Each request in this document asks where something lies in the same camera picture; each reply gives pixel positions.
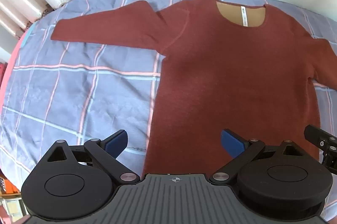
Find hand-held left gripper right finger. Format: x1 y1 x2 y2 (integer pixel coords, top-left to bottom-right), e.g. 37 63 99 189
208 129 320 186

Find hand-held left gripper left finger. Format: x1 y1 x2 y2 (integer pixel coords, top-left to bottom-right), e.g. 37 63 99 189
39 130 141 185

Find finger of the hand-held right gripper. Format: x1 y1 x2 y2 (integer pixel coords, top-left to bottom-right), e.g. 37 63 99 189
304 124 337 175

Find maroon knit sweater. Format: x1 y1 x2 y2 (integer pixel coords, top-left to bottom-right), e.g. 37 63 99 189
50 0 337 180

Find blue plaid bedsheet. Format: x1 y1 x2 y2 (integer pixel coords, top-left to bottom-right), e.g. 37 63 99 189
0 0 337 222

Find orange object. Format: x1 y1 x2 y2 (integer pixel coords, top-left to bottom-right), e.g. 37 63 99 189
0 177 22 196

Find red object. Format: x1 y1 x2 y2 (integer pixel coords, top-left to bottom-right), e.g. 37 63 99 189
0 62 9 83

